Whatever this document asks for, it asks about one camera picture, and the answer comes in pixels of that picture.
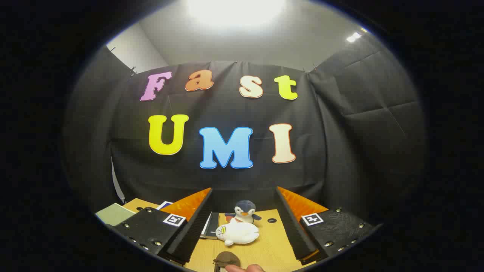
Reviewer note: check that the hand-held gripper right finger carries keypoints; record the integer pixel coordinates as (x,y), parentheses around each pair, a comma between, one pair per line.
(293,230)

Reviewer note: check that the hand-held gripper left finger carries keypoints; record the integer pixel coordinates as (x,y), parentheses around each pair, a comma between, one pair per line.
(196,226)

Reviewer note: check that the brown fuzzy shoe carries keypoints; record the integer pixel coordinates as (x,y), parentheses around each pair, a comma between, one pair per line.
(227,258)

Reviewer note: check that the green fabric storage box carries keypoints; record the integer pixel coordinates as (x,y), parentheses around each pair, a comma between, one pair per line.
(113,214)

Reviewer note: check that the dark cover book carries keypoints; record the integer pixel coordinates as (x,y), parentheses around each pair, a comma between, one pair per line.
(212,226)

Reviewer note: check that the book with blue photo cover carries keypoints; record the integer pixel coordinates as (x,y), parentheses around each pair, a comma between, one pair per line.
(165,205)

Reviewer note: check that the white plush toy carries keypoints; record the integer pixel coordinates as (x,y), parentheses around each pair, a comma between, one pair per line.
(238,233)

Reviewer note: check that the penguin plush toy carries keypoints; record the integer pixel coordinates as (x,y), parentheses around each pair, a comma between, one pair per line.
(245,209)

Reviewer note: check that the small ceiling light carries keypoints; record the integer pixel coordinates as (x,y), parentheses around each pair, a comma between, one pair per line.
(354,37)

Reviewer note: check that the large ceiling light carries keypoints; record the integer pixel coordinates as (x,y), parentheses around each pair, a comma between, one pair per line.
(234,9)

